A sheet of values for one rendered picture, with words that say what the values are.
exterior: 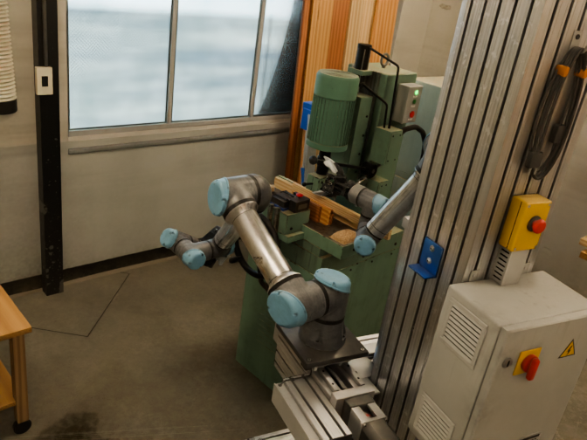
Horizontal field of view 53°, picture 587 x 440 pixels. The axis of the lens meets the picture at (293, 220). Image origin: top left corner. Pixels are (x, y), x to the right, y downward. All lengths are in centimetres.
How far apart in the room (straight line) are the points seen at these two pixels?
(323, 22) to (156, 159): 136
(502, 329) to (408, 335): 41
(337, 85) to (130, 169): 158
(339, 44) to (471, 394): 298
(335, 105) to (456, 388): 126
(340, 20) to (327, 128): 176
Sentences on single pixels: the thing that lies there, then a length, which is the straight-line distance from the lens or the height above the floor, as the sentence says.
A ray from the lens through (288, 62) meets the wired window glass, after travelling 409.
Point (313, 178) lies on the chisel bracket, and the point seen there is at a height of 106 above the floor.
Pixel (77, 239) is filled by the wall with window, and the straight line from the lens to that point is 358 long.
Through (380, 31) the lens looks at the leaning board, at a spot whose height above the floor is 150.
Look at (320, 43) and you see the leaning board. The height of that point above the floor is 142.
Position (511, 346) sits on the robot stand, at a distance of 144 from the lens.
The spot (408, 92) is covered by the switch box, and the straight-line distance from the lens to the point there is 258.
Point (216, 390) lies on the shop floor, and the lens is 292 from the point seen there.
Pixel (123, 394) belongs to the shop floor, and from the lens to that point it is 290.
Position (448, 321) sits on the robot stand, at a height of 114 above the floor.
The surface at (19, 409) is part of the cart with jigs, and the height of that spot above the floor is 14.
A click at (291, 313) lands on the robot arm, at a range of 169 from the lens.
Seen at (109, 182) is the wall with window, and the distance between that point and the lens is 351.
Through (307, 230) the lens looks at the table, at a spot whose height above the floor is 89.
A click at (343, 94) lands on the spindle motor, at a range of 239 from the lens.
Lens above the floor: 192
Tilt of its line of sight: 24 degrees down
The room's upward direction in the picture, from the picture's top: 9 degrees clockwise
